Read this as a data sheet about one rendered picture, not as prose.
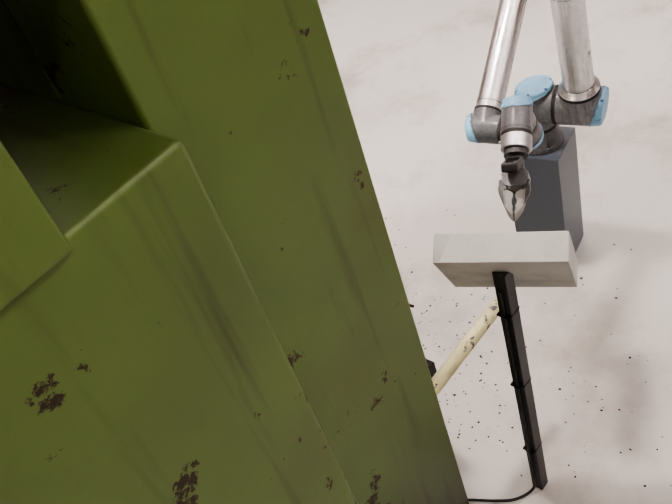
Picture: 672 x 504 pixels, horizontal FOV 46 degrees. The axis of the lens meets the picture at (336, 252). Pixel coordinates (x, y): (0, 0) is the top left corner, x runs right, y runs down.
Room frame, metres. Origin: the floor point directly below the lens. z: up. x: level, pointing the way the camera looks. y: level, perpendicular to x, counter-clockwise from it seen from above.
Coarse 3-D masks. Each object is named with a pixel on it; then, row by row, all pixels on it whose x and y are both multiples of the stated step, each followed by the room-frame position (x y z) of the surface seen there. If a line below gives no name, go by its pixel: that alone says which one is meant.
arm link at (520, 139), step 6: (510, 132) 1.82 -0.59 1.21; (516, 132) 1.81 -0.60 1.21; (522, 132) 1.81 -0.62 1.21; (504, 138) 1.83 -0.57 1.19; (510, 138) 1.81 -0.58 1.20; (516, 138) 1.80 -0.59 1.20; (522, 138) 1.79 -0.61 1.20; (528, 138) 1.80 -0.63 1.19; (504, 144) 1.81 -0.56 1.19; (510, 144) 1.79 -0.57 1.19; (516, 144) 1.79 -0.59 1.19; (522, 144) 1.78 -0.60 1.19; (528, 144) 1.78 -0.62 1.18; (504, 150) 1.82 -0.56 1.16; (528, 150) 1.79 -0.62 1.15
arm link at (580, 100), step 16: (560, 0) 2.29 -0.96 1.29; (576, 0) 2.28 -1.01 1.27; (560, 16) 2.30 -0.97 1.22; (576, 16) 2.28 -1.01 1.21; (560, 32) 2.32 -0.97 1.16; (576, 32) 2.29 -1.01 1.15; (560, 48) 2.34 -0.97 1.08; (576, 48) 2.30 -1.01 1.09; (560, 64) 2.37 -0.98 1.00; (576, 64) 2.31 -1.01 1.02; (592, 64) 2.34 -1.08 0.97; (576, 80) 2.32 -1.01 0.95; (592, 80) 2.33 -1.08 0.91; (560, 96) 2.38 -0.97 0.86; (576, 96) 2.33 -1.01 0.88; (592, 96) 2.31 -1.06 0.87; (608, 96) 2.37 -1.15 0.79; (560, 112) 2.37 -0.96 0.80; (576, 112) 2.33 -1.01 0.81; (592, 112) 2.30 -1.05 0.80
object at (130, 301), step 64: (0, 128) 1.33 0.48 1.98; (64, 128) 1.25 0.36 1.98; (128, 128) 1.17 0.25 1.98; (0, 192) 0.90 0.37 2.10; (64, 192) 1.05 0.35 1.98; (128, 192) 1.01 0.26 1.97; (192, 192) 1.06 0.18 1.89; (0, 256) 0.87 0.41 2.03; (64, 256) 0.92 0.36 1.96; (128, 256) 0.98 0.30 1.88; (192, 256) 1.03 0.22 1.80; (0, 320) 0.86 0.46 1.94; (64, 320) 0.90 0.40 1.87; (128, 320) 0.94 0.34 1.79; (192, 320) 1.00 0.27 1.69; (256, 320) 1.06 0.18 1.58; (0, 384) 0.83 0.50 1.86; (64, 384) 0.86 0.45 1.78; (128, 384) 0.91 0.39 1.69; (192, 384) 0.96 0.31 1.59; (256, 384) 1.03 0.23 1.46; (0, 448) 0.79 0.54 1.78; (64, 448) 0.83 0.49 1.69; (128, 448) 0.87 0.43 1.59; (192, 448) 0.93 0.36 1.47; (256, 448) 0.99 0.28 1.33; (320, 448) 1.06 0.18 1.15
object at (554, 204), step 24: (576, 144) 2.51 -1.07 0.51; (528, 168) 2.43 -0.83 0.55; (552, 168) 2.37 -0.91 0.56; (576, 168) 2.49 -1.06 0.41; (552, 192) 2.37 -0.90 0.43; (576, 192) 2.48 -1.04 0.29; (528, 216) 2.45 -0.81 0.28; (552, 216) 2.38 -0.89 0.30; (576, 216) 2.46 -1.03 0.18; (576, 240) 2.44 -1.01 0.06
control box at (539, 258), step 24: (456, 240) 1.50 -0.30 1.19; (480, 240) 1.47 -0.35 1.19; (504, 240) 1.44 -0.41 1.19; (528, 240) 1.41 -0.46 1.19; (552, 240) 1.38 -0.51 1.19; (456, 264) 1.46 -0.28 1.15; (480, 264) 1.43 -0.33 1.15; (504, 264) 1.40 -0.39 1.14; (528, 264) 1.38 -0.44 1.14; (552, 264) 1.35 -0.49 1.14; (576, 264) 1.47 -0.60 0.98
